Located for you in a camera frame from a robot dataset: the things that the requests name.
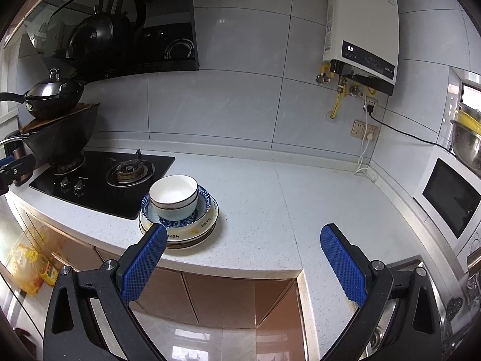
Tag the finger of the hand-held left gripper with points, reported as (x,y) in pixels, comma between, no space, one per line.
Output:
(17,171)

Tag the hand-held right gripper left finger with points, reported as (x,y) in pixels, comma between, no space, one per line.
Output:
(144,263)

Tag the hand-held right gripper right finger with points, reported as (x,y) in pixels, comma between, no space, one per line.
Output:
(344,267)

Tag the blue and white patterned bowl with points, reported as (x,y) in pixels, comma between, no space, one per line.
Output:
(176,221)

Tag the small yellow bear plate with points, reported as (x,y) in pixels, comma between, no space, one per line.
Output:
(207,222)

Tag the small white bowl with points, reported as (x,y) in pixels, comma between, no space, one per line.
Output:
(173,191)

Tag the large black wok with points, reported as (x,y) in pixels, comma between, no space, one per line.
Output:
(60,139)

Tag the wooden board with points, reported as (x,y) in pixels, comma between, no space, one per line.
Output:
(60,117)

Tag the black gas stove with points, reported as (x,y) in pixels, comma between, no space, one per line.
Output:
(97,195)

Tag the black lidded wok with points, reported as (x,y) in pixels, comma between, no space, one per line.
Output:
(52,94)

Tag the stainless steel sink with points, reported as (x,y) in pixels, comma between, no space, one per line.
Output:
(432,308)

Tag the yellow plastic bag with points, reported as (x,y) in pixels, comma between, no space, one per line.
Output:
(32,270)

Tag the steel wool scrubber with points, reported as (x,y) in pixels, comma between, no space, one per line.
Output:
(454,308)

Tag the white microwave oven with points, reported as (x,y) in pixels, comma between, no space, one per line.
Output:
(451,203)

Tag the black range hood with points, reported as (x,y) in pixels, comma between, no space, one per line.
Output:
(112,26)

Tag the yellow colander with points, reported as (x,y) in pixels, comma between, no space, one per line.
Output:
(469,118)

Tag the white water heater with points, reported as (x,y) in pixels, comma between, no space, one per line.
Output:
(360,26)

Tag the beige double wall socket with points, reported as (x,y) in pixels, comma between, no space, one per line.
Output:
(362,129)

